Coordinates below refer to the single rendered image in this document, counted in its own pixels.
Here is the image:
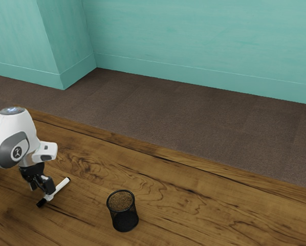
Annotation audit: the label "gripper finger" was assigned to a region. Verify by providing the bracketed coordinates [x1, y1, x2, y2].
[29, 175, 39, 192]
[36, 174, 57, 202]

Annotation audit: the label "white marker pen black ends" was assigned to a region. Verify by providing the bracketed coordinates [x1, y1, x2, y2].
[36, 177, 72, 208]

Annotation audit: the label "black mesh pen holder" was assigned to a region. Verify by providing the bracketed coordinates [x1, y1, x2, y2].
[106, 189, 140, 233]

